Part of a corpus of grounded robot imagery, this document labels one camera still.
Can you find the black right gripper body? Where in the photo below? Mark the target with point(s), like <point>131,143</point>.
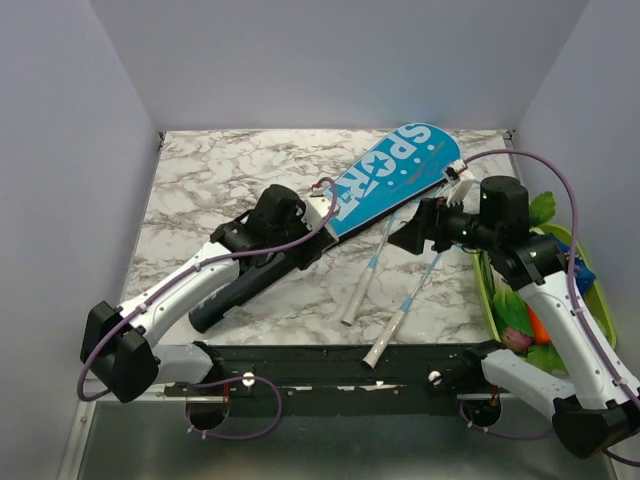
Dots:
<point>451,224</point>

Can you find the green plastic tray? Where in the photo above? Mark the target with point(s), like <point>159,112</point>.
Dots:
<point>540,273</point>

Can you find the badminton racket left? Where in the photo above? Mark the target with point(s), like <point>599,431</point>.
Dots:
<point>350,311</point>

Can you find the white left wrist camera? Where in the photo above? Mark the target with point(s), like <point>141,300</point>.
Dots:
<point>316,209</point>

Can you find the blue snack bag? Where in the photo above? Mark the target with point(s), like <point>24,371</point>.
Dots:
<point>585,277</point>

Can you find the green toy leaf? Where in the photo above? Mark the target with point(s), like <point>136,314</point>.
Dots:
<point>542,209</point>

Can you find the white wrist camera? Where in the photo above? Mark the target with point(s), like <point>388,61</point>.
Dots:
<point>460,180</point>
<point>316,209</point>

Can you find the blue racket bag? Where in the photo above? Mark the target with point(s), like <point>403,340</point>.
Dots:
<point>374,182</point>

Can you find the purple toy onion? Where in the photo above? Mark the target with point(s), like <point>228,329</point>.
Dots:
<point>515,340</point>

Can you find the black shuttlecock tube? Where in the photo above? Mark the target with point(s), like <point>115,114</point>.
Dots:
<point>255,280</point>

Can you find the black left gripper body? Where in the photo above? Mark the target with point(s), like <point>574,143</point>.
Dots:
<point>301,254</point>

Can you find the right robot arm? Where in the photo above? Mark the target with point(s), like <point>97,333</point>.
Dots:
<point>598,406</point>

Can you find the orange toy carrot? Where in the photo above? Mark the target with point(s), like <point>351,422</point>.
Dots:
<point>540,334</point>

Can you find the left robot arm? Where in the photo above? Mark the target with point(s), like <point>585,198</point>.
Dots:
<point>121,345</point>

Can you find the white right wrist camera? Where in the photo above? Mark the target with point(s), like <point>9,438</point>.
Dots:
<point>460,180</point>

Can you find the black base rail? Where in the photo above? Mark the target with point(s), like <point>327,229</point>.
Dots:
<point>333,380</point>

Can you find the badminton racket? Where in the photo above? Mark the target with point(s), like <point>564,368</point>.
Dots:
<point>393,324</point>
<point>350,311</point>

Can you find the badminton racket right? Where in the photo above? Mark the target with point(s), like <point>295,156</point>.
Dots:
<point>393,324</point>

